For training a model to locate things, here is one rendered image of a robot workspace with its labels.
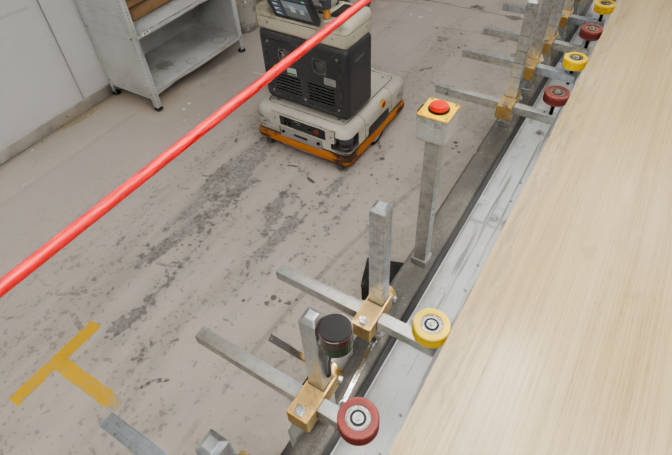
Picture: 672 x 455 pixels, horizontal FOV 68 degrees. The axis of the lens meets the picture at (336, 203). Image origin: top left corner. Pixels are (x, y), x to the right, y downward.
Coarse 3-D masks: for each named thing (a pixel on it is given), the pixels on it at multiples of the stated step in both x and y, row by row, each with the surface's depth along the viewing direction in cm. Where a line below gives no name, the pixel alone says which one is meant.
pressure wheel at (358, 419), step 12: (348, 408) 94; (360, 408) 95; (372, 408) 94; (348, 420) 93; (360, 420) 93; (372, 420) 93; (348, 432) 91; (360, 432) 91; (372, 432) 91; (360, 444) 92
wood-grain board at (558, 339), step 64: (640, 0) 209; (640, 64) 175; (576, 128) 151; (640, 128) 150; (576, 192) 132; (640, 192) 131; (512, 256) 119; (576, 256) 118; (640, 256) 117; (512, 320) 107; (576, 320) 106; (640, 320) 105; (448, 384) 97; (512, 384) 97; (576, 384) 96; (640, 384) 96; (448, 448) 89; (512, 448) 89; (576, 448) 88; (640, 448) 88
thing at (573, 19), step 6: (504, 6) 230; (510, 6) 228; (516, 6) 227; (522, 6) 227; (516, 12) 228; (522, 12) 227; (570, 18) 218; (576, 18) 216; (582, 18) 216; (588, 18) 216; (594, 18) 215; (576, 24) 218; (582, 24) 217; (600, 24) 213
